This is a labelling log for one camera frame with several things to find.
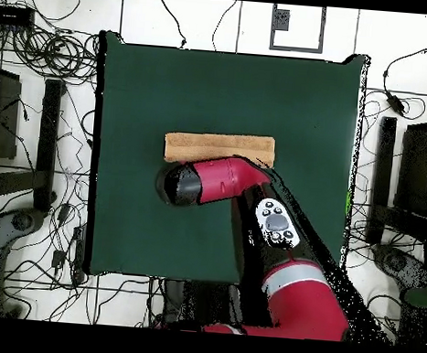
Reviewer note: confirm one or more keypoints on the grey floor frame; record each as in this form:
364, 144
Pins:
273, 27

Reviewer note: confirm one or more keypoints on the black pedestal base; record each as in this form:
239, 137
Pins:
203, 304

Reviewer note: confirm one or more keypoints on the dark green table cloth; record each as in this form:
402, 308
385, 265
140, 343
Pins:
223, 93

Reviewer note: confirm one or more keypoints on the black stand base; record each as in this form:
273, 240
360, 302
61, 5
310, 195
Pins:
48, 134
382, 171

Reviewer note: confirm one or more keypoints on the black power strip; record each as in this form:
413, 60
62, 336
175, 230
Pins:
79, 254

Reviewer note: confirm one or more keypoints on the small black adapter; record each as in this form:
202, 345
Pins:
58, 259

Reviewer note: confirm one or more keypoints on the black box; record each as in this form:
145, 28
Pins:
417, 170
4, 112

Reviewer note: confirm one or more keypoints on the tan terry towel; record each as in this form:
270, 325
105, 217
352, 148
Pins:
216, 145

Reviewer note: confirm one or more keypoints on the black power adapter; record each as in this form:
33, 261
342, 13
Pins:
395, 103

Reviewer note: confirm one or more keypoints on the black box device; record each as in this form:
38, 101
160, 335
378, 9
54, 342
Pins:
11, 15

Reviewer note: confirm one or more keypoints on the bright green tag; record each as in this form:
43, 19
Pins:
348, 201

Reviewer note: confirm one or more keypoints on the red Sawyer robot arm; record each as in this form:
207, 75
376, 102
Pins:
299, 300

